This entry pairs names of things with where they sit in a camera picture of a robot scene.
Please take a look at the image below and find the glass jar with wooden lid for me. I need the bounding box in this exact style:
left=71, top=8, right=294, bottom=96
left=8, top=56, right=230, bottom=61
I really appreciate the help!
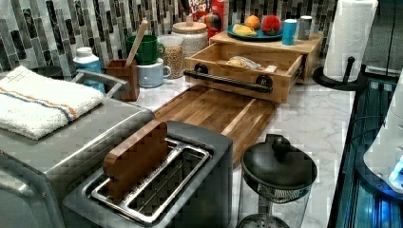
left=172, top=15, right=208, bottom=57

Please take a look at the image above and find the glass jar of grains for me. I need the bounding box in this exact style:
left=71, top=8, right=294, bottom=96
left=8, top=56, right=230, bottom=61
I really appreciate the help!
left=158, top=34, right=183, bottom=79

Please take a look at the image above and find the green mug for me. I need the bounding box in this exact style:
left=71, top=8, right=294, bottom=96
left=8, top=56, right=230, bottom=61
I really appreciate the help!
left=135, top=35, right=165, bottom=66

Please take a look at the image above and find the black lid french press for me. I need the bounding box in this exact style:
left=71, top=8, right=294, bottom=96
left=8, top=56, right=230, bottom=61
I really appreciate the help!
left=236, top=134, right=317, bottom=228

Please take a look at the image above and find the stainless steel toaster oven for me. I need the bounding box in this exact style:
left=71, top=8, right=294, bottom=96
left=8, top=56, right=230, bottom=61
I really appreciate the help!
left=0, top=68, right=156, bottom=228

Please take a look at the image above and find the wooden spoon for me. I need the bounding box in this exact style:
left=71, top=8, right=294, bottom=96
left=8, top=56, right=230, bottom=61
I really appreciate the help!
left=125, top=20, right=148, bottom=67

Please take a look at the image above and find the black paper towel holder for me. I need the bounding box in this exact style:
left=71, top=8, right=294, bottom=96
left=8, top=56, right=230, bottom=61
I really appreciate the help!
left=312, top=57, right=367, bottom=92

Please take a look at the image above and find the froot loops cereal box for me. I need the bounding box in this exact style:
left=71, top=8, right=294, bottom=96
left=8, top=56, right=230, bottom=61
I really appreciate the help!
left=186, top=0, right=229, bottom=38

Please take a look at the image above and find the wooden cutting board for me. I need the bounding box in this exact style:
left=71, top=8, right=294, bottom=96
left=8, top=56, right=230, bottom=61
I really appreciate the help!
left=154, top=85, right=278, bottom=166

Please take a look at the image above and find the blue shaker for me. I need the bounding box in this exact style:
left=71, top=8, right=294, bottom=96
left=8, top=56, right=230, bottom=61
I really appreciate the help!
left=281, top=19, right=297, bottom=46

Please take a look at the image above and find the yellow banana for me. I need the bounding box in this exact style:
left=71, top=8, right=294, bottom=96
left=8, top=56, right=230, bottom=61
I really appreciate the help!
left=232, top=24, right=257, bottom=37

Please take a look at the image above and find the white paper towel roll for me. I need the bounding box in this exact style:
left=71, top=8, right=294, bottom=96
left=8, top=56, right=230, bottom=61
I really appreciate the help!
left=323, top=0, right=378, bottom=82

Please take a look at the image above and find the white striped folded towel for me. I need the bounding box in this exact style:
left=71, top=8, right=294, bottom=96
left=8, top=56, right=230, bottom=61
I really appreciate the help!
left=0, top=66, right=105, bottom=140

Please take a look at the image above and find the teal plate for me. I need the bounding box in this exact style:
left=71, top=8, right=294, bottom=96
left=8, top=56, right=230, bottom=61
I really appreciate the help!
left=226, top=25, right=282, bottom=42

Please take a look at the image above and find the black two-slot toaster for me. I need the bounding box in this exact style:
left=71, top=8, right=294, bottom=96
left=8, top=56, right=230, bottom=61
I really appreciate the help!
left=63, top=121, right=233, bottom=228

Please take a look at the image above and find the light blue mug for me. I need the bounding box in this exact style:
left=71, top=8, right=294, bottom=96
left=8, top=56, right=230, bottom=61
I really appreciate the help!
left=137, top=58, right=172, bottom=88

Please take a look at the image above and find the brown toast slice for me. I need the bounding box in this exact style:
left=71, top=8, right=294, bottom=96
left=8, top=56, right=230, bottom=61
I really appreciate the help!
left=103, top=121, right=168, bottom=200

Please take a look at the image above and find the wooden drawer cabinet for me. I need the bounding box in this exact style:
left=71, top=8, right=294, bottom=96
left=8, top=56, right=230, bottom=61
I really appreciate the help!
left=210, top=31, right=322, bottom=84

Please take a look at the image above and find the wooden utensil box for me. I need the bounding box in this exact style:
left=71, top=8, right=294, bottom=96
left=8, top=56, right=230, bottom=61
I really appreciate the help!
left=105, top=59, right=140, bottom=102

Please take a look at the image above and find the chips snack bag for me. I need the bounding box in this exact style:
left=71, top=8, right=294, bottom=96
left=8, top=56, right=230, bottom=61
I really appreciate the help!
left=226, top=56, right=260, bottom=69

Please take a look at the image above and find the orange fruit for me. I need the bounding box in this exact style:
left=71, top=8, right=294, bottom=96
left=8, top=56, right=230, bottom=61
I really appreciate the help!
left=244, top=15, right=260, bottom=29

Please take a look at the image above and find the wooden drawer with black handle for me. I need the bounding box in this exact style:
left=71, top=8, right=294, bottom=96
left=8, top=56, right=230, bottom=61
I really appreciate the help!
left=183, top=43, right=303, bottom=103

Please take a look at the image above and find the grey shaker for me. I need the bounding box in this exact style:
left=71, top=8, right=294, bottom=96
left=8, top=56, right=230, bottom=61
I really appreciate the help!
left=297, top=15, right=313, bottom=40

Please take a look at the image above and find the blue bottle white cap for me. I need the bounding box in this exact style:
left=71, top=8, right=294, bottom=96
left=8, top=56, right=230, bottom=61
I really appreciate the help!
left=73, top=47, right=106, bottom=93

